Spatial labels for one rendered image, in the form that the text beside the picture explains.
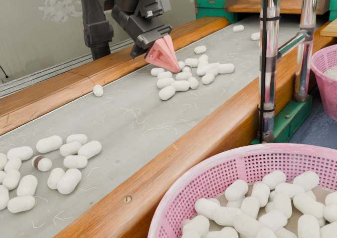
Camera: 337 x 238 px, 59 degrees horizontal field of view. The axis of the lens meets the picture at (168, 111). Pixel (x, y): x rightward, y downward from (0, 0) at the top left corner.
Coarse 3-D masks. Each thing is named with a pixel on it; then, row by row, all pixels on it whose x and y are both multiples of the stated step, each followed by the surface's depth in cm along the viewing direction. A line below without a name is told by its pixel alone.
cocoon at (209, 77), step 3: (207, 75) 61; (210, 75) 61; (213, 75) 61; (204, 78) 60; (207, 78) 60; (210, 78) 60; (213, 78) 61; (204, 81) 60; (207, 81) 60; (210, 81) 60
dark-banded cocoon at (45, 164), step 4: (36, 156) 42; (32, 160) 42; (40, 160) 41; (44, 160) 41; (48, 160) 41; (32, 164) 42; (40, 164) 41; (44, 164) 41; (48, 164) 41; (40, 168) 41; (44, 168) 41; (48, 168) 41
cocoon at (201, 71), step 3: (204, 66) 65; (207, 66) 65; (198, 69) 64; (201, 69) 64; (204, 69) 64; (207, 69) 64; (198, 72) 64; (201, 72) 64; (204, 72) 64; (201, 75) 65; (204, 75) 65
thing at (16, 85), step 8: (128, 40) 129; (112, 48) 121; (120, 48) 119; (80, 56) 116; (88, 56) 115; (64, 64) 109; (72, 64) 108; (80, 64) 107; (40, 72) 105; (48, 72) 103; (56, 72) 102; (64, 72) 102; (16, 80) 100; (24, 80) 99; (32, 80) 98; (40, 80) 97; (0, 88) 95; (8, 88) 94; (16, 88) 93; (24, 88) 92; (0, 96) 89
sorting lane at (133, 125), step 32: (224, 32) 95; (256, 32) 90; (288, 32) 86; (256, 64) 67; (96, 96) 63; (128, 96) 61; (192, 96) 57; (224, 96) 55; (32, 128) 54; (64, 128) 52; (96, 128) 51; (128, 128) 49; (160, 128) 48; (96, 160) 43; (128, 160) 42; (96, 192) 37; (0, 224) 34; (32, 224) 33; (64, 224) 33
